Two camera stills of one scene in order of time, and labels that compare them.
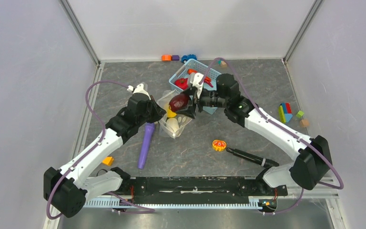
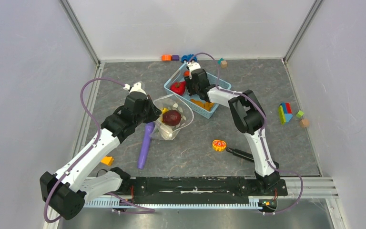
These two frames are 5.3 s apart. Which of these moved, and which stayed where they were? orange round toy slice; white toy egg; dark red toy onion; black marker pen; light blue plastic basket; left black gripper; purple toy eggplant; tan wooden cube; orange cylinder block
Moved: white toy egg; light blue plastic basket; dark red toy onion
Stayed: left black gripper; black marker pen; tan wooden cube; purple toy eggplant; orange cylinder block; orange round toy slice
